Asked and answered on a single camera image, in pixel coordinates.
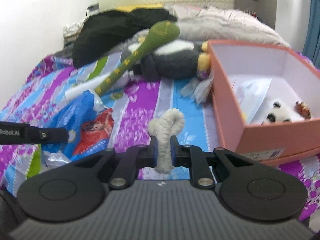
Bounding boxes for white clothes pile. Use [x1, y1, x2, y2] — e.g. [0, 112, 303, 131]
[62, 21, 85, 47]

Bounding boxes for grey blanket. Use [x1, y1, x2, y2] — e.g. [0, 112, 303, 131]
[54, 44, 75, 58]

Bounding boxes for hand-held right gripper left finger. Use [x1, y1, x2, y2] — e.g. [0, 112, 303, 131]
[71, 136, 159, 189]

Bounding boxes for blue curtain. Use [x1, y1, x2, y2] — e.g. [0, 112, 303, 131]
[301, 0, 320, 69]

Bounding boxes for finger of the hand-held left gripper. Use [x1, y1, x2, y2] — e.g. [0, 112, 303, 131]
[29, 124, 70, 144]

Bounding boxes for orange cardboard box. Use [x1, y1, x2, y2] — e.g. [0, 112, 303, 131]
[206, 39, 320, 167]

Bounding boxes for small brown toy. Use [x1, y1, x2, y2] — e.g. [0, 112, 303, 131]
[294, 101, 312, 119]

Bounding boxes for grey knotted rope toy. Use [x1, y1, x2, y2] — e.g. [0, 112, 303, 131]
[148, 109, 185, 174]

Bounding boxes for long green plush toy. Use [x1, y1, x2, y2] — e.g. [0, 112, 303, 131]
[94, 21, 181, 97]

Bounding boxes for small panda plush toy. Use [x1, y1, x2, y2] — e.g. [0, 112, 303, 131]
[260, 101, 304, 125]

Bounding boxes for crumpled white tissue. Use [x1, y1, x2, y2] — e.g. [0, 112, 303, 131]
[180, 67, 215, 105]

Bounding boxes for red printed packet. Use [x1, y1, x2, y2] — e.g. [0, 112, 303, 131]
[74, 108, 115, 155]

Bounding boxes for yellow pillow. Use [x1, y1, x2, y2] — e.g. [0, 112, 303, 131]
[117, 3, 164, 12]

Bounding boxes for pale grey pink duvet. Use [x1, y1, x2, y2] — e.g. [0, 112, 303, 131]
[170, 4, 290, 47]

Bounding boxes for blue plastic bag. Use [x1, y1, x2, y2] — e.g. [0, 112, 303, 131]
[41, 90, 105, 168]

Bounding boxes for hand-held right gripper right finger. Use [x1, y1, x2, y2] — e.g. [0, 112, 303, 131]
[170, 136, 258, 188]

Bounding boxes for colourful striped printed bed sheet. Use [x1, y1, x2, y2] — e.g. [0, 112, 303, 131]
[0, 51, 320, 222]

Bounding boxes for grey penguin plush toy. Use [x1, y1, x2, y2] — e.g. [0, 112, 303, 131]
[120, 29, 212, 82]

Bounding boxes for black jacket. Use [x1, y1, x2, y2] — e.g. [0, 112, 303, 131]
[72, 8, 178, 68]

